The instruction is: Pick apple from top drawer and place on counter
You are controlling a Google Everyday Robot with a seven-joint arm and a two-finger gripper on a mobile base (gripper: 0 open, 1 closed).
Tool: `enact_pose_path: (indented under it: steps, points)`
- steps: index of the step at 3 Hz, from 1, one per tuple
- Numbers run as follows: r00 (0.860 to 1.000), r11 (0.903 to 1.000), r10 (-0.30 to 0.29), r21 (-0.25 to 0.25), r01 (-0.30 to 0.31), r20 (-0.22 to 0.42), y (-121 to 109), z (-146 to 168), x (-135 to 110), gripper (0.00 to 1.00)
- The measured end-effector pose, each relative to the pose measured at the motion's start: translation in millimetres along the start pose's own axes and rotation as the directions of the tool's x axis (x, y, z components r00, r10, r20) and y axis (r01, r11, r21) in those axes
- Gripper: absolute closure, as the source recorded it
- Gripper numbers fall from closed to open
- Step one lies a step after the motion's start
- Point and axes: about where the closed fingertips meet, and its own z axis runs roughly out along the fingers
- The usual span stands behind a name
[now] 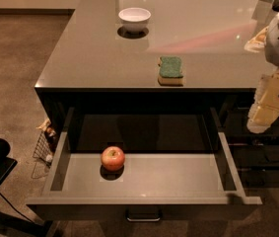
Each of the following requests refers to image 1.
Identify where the wire basket with items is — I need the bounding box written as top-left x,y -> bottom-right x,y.
32,118 -> 58,179

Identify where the grey counter cabinet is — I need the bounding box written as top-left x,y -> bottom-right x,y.
35,0 -> 279,146

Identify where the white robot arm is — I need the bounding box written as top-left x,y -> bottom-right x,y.
244,12 -> 279,133

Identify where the green and yellow sponge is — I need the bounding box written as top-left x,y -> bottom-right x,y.
158,56 -> 183,86

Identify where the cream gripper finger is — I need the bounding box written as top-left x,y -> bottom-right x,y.
244,27 -> 268,53
246,69 -> 279,133

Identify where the red apple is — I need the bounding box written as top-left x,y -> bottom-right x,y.
101,146 -> 125,172

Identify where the white ceramic bowl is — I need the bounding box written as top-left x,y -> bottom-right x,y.
118,7 -> 151,33

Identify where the metal drawer handle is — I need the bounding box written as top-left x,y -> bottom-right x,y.
125,210 -> 162,222

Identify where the open grey top drawer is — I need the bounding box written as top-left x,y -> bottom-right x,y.
27,108 -> 262,220

